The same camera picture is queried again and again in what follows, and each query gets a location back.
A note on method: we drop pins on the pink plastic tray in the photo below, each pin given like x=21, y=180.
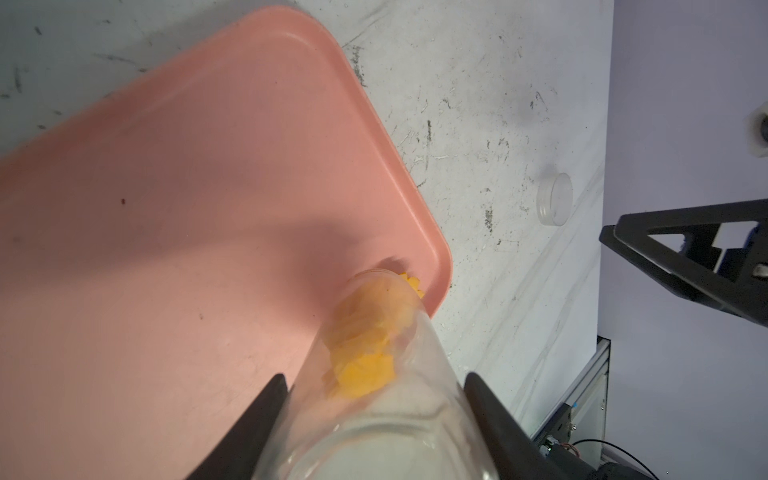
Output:
x=169, y=250

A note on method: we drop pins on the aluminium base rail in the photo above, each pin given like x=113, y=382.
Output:
x=573, y=438

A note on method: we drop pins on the clear plastic cookie jar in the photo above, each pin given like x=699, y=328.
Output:
x=419, y=426

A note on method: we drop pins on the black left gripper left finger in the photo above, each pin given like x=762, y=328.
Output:
x=236, y=455

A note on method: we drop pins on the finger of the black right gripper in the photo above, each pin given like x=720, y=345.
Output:
x=675, y=248

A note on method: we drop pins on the orange cookies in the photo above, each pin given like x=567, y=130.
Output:
x=362, y=334

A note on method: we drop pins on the clear plastic jar lid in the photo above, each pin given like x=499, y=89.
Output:
x=554, y=201

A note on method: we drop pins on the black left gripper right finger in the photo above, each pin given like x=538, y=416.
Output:
x=513, y=453

